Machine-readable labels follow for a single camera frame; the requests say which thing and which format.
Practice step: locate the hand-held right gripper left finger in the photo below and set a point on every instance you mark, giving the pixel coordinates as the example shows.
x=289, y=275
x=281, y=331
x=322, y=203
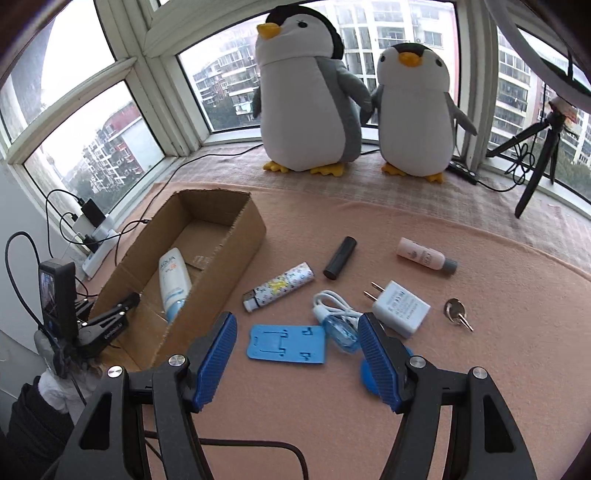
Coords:
x=217, y=360

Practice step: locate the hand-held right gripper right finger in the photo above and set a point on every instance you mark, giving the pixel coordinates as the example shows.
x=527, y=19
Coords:
x=377, y=364

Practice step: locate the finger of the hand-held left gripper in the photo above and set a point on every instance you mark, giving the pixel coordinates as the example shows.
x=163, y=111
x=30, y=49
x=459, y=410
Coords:
x=113, y=318

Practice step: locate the white blue sunscreen tube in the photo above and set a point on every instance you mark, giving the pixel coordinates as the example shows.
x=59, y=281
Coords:
x=174, y=281

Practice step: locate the cardboard box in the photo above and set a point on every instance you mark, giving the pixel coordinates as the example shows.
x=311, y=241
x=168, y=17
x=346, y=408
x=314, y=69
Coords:
x=217, y=258

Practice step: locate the person's left forearm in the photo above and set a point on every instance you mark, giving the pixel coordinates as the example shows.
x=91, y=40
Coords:
x=32, y=434

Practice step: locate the person's left hand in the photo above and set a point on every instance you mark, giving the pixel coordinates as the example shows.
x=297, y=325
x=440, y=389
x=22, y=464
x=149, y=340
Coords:
x=55, y=390

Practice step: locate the blue round disc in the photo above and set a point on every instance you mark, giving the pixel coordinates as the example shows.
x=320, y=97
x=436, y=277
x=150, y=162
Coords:
x=367, y=378

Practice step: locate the small clear blue bottle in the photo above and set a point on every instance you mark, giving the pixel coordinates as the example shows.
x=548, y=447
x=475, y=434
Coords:
x=341, y=334

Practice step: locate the white charger plug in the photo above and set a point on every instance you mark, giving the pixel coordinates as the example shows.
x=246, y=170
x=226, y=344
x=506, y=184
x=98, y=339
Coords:
x=404, y=309

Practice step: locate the blue plastic phone stand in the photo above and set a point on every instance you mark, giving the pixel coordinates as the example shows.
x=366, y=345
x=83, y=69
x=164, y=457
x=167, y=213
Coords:
x=277, y=344

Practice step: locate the white power strip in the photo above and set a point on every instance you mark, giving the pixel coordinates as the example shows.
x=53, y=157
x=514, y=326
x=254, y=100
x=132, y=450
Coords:
x=101, y=249

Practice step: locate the silver keys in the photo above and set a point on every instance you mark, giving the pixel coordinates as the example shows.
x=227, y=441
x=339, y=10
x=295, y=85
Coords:
x=455, y=310

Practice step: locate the black charger adapter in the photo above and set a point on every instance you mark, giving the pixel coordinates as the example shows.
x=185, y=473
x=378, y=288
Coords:
x=93, y=210

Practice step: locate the patterned white lighter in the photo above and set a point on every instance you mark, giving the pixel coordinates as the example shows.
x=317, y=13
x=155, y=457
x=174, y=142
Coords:
x=281, y=286

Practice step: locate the black lipstick tube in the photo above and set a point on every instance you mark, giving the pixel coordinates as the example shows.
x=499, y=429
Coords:
x=339, y=258

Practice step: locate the small pink lotion bottle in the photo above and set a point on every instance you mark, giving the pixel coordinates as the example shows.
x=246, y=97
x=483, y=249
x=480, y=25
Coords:
x=422, y=256

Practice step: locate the small penguin plush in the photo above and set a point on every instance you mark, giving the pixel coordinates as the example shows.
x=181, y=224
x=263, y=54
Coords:
x=415, y=120

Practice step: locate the large penguin plush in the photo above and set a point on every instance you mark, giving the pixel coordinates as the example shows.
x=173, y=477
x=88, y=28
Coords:
x=304, y=101

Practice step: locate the black tripod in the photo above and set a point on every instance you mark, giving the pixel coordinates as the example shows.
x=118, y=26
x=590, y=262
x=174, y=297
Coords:
x=547, y=143

